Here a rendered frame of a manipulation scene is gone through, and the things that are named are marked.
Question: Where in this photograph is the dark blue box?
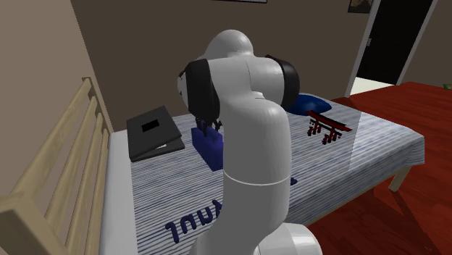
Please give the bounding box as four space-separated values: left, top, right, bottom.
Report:
191 126 225 172

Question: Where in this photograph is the dark grey laptop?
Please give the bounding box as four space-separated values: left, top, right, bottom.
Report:
126 105 186 163

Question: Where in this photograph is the wooden bed with striped blanket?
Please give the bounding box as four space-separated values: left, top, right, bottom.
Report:
0 77 426 255

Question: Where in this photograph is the blue cushion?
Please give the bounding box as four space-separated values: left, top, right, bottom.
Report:
285 93 333 117

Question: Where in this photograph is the red torii gate figure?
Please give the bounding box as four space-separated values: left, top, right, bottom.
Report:
305 109 353 146

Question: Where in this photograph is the dark framed wall picture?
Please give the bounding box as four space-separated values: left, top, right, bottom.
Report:
347 0 374 14

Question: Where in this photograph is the dark doorway with white frame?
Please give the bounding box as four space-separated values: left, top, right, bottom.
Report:
345 0 439 98

